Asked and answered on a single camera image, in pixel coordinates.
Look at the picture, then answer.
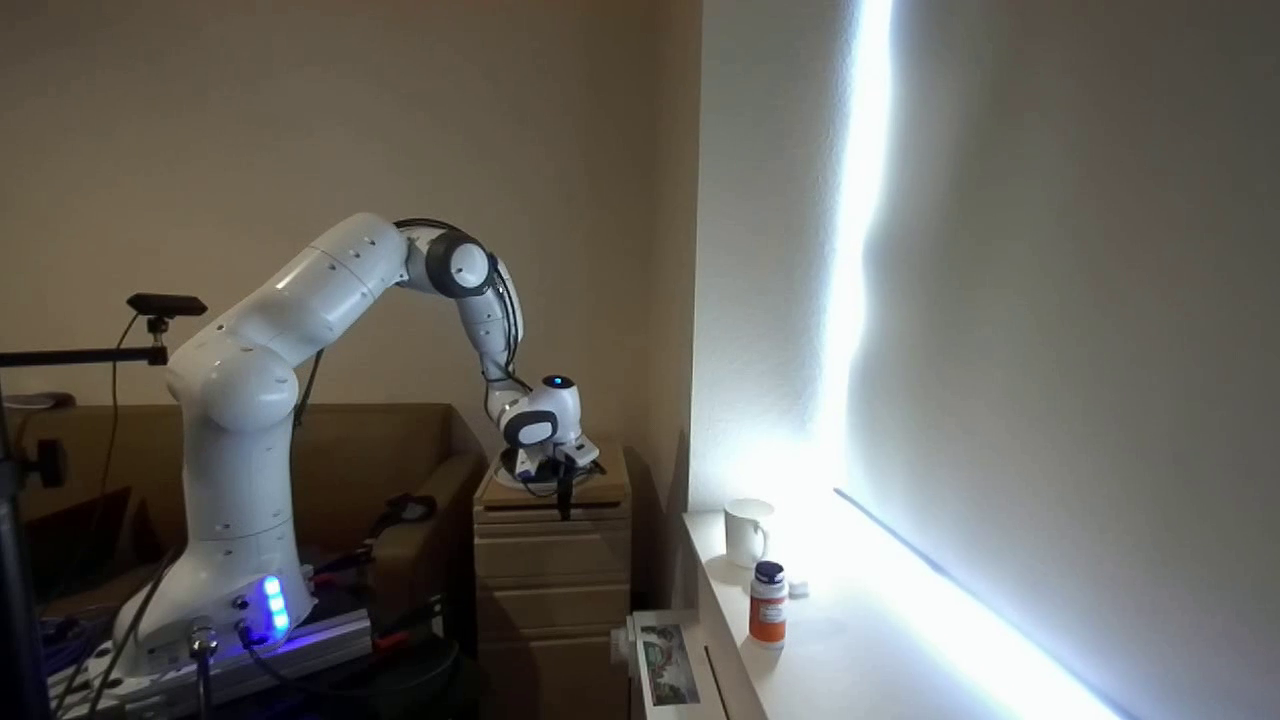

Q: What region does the brown cardboard box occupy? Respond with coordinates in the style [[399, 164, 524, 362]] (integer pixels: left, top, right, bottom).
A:
[[13, 402, 483, 631]]

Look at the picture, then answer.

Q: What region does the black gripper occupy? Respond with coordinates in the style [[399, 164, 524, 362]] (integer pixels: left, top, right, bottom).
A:
[[526, 451, 601, 521]]

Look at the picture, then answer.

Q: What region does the orange pill bottle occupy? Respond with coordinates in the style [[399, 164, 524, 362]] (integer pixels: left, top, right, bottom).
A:
[[747, 561, 788, 639]]

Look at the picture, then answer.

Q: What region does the white window blind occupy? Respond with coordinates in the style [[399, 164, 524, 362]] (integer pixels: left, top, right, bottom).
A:
[[852, 0, 1280, 720]]

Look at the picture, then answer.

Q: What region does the white mug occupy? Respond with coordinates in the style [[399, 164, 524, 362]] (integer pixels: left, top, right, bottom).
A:
[[725, 501, 773, 567]]

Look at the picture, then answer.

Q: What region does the white radiator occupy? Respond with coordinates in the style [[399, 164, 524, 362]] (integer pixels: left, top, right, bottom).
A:
[[613, 611, 725, 720]]

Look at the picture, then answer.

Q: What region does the wooden drawer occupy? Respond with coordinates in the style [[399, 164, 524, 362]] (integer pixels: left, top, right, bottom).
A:
[[474, 534, 633, 588]]

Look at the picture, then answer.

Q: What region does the robot base with blue lights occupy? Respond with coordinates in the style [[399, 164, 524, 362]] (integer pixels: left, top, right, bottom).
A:
[[47, 575, 372, 720]]

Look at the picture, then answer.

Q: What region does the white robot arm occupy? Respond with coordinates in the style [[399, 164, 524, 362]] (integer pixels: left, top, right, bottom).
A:
[[114, 213, 601, 642]]

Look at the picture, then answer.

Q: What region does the wooden drawer cabinet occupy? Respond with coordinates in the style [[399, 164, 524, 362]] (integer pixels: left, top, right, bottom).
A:
[[471, 447, 633, 720]]

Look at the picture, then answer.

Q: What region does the black camera on stand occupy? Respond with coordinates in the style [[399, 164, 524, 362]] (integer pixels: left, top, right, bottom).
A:
[[0, 293, 208, 369]]

